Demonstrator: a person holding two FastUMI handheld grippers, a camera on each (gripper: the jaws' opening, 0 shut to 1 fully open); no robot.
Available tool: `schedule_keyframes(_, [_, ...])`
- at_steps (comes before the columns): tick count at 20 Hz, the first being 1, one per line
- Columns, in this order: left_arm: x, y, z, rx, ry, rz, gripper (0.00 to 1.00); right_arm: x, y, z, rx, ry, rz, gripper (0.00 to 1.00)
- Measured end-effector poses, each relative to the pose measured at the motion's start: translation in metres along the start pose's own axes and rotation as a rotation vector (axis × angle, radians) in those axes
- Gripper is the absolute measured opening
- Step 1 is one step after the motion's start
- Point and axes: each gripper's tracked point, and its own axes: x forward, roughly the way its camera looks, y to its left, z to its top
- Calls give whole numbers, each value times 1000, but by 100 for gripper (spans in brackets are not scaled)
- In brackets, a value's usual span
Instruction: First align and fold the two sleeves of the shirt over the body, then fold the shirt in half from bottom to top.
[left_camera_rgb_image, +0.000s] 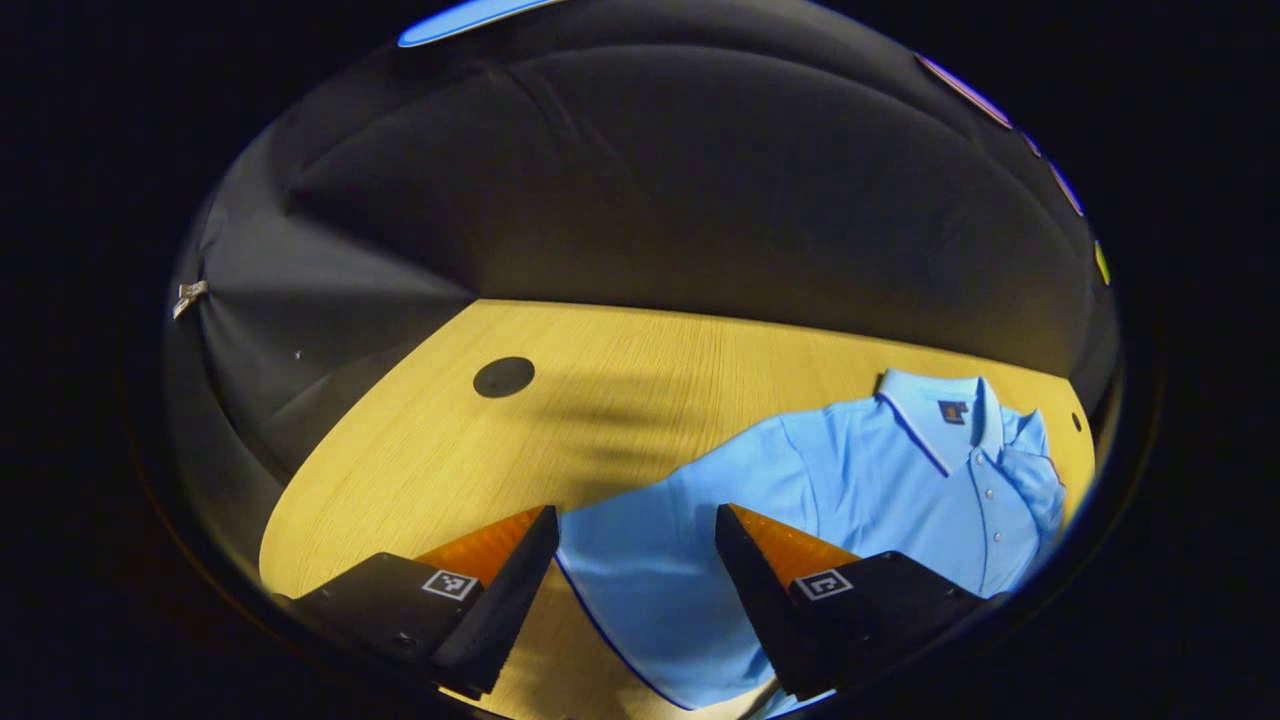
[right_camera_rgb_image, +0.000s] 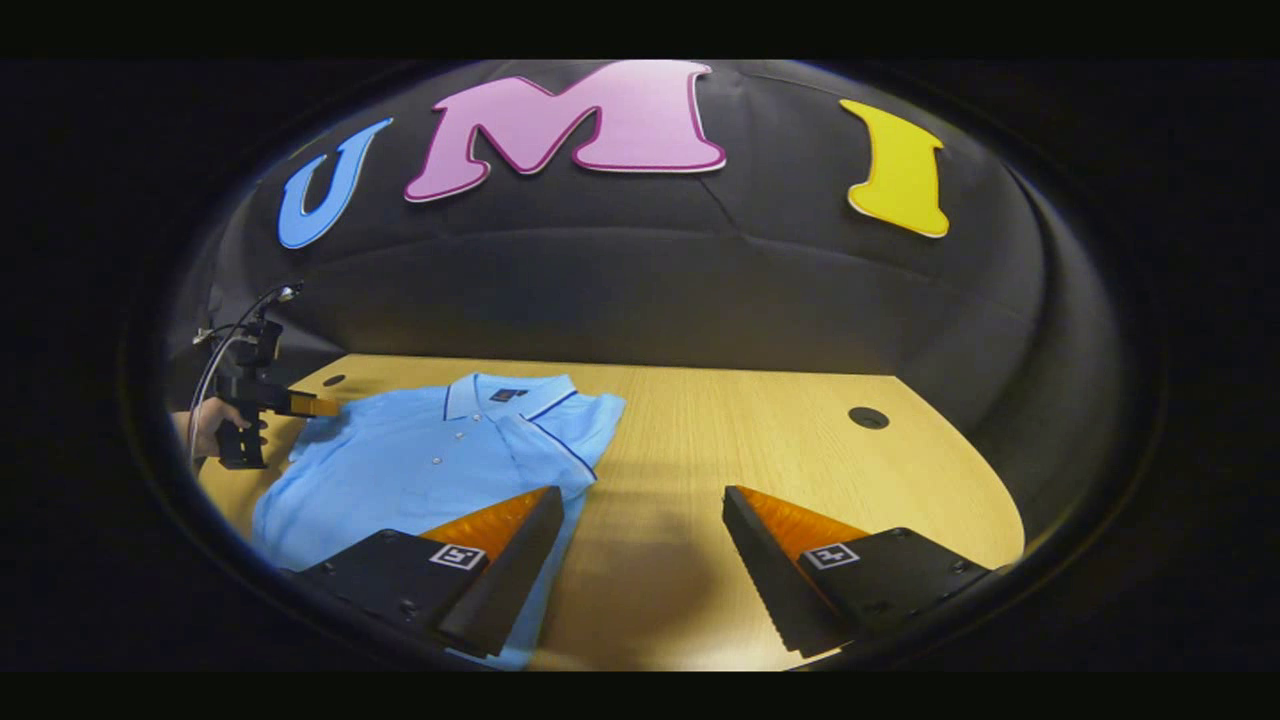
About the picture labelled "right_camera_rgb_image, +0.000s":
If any black backdrop cloth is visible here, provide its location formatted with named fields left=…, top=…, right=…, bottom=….
left=165, top=60, right=1121, bottom=541

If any grey cable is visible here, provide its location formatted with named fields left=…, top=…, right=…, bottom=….
left=186, top=282, right=305, bottom=471

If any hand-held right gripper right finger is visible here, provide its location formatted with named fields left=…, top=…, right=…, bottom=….
left=722, top=485, right=1001, bottom=659

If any light blue T-shirt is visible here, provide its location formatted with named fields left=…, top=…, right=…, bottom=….
left=250, top=372, right=628, bottom=671

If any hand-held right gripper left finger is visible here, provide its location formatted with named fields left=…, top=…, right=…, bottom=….
left=283, top=486, right=566, bottom=659

